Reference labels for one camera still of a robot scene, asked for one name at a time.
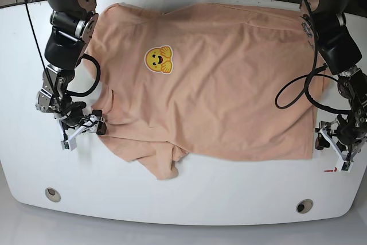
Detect red tape marking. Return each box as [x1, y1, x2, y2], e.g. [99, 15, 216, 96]
[324, 168, 338, 172]

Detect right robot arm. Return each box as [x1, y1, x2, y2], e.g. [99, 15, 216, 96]
[36, 0, 107, 149]

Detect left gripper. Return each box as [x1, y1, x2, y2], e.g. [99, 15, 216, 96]
[314, 115, 366, 163]

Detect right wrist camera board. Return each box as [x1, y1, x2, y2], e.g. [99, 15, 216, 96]
[61, 138, 77, 151]

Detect right table grommet hole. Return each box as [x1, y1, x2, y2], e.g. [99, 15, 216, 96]
[296, 199, 314, 214]

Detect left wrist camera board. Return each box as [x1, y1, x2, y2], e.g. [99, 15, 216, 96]
[334, 158, 353, 173]

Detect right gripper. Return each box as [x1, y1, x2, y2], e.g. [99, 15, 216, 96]
[57, 110, 107, 141]

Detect left table grommet hole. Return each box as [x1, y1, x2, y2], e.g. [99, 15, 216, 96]
[45, 188, 61, 203]

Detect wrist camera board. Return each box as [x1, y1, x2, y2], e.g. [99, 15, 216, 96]
[61, 138, 77, 151]
[334, 158, 353, 173]

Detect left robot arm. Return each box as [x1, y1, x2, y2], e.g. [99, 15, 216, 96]
[285, 0, 366, 172]

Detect peach T-shirt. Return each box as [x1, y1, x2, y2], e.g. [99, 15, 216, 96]
[87, 3, 316, 180]

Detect table grommet hole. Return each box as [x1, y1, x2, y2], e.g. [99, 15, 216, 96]
[45, 188, 61, 203]
[296, 199, 314, 214]

